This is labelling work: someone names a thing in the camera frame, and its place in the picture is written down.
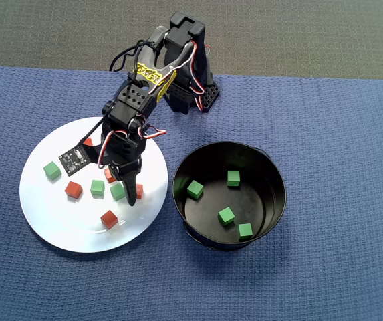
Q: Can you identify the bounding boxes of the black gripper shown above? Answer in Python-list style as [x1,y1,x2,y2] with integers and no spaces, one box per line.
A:
[100,128,147,207]

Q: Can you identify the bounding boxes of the green cube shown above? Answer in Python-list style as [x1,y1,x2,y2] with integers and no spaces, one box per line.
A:
[217,206,236,227]
[110,183,127,201]
[226,170,241,187]
[90,179,106,197]
[237,223,254,241]
[186,180,205,201]
[42,160,62,181]

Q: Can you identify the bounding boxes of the white round plate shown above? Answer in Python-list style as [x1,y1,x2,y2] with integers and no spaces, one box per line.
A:
[19,116,169,254]

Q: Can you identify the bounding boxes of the black round pot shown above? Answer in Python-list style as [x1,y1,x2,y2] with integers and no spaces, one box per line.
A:
[171,140,288,252]

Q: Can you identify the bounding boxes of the blue woven table cloth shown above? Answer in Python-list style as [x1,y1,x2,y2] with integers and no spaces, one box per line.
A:
[0,64,383,321]

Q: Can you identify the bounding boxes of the red white servo wire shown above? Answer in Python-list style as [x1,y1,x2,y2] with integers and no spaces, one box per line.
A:
[137,124,168,140]
[159,41,212,111]
[97,130,127,169]

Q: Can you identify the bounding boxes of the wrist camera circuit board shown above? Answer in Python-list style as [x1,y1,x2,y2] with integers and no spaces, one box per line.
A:
[58,144,92,177]

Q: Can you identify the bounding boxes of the thin black camera cable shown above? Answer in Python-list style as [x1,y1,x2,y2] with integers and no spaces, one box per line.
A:
[77,116,108,148]

